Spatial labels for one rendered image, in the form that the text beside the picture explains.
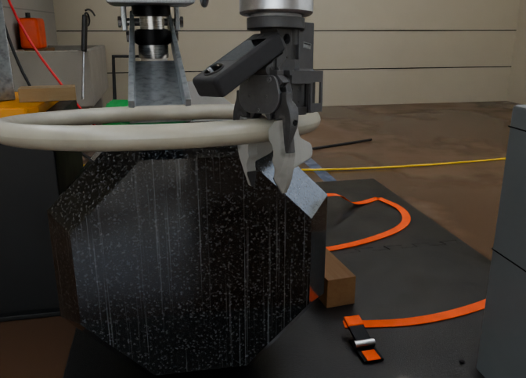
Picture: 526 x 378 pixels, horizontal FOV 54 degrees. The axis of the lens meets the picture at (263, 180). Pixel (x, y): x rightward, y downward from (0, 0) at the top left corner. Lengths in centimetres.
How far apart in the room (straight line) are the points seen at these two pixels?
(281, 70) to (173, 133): 16
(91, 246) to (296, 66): 92
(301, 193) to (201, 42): 541
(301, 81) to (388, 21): 675
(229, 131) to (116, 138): 13
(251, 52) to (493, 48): 763
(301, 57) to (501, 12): 757
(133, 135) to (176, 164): 77
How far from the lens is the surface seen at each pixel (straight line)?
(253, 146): 67
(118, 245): 143
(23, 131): 67
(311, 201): 148
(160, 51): 143
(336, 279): 200
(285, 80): 62
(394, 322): 200
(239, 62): 59
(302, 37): 67
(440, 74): 778
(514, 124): 155
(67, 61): 458
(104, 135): 60
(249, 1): 63
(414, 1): 753
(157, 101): 114
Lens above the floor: 105
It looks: 17 degrees down
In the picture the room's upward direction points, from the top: straight up
